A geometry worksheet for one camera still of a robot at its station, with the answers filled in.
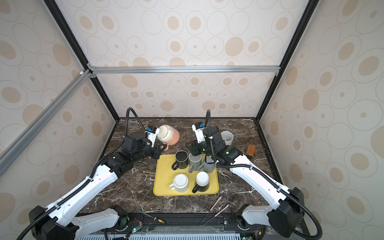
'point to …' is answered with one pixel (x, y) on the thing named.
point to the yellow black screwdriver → (155, 218)
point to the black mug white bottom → (202, 182)
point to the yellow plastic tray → (164, 175)
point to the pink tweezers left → (214, 205)
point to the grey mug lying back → (208, 166)
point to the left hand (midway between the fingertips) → (168, 143)
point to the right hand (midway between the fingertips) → (188, 143)
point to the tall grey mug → (194, 162)
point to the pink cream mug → (168, 135)
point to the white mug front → (180, 184)
